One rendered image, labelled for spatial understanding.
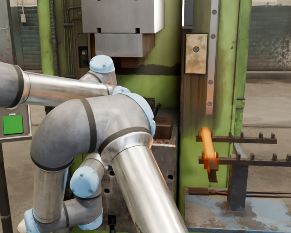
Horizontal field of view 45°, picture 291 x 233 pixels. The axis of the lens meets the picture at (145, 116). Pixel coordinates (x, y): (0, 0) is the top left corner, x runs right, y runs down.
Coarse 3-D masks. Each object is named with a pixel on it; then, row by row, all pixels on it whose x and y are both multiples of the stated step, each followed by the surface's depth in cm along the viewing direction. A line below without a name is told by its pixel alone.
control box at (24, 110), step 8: (24, 104) 148; (0, 112) 145; (8, 112) 146; (16, 112) 147; (24, 112) 148; (0, 120) 144; (24, 120) 147; (0, 128) 144; (24, 128) 146; (0, 136) 143; (8, 136) 144; (16, 136) 145; (24, 136) 145; (32, 136) 152
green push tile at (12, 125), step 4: (4, 116) 145; (8, 116) 145; (12, 116) 145; (16, 116) 146; (20, 116) 146; (4, 120) 144; (8, 120) 144; (12, 120) 145; (16, 120) 145; (20, 120) 146; (4, 124) 144; (8, 124) 144; (12, 124) 145; (16, 124) 145; (20, 124) 145; (4, 128) 143; (8, 128) 144; (12, 128) 144; (16, 128) 145; (20, 128) 145; (4, 132) 143; (8, 132) 143; (12, 132) 144; (16, 132) 144; (20, 132) 145
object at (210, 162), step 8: (208, 128) 145; (208, 136) 135; (208, 144) 128; (208, 152) 121; (208, 160) 112; (216, 160) 112; (208, 168) 115; (216, 168) 106; (208, 176) 110; (216, 176) 110
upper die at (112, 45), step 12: (96, 36) 145; (108, 36) 144; (120, 36) 144; (132, 36) 143; (144, 36) 147; (96, 48) 147; (108, 48) 146; (120, 48) 145; (132, 48) 144; (144, 48) 148
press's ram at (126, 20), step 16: (96, 0) 141; (112, 0) 140; (128, 0) 139; (144, 0) 138; (160, 0) 157; (96, 16) 143; (112, 16) 142; (128, 16) 141; (144, 16) 140; (160, 16) 159; (96, 32) 145; (112, 32) 144; (128, 32) 143; (144, 32) 142
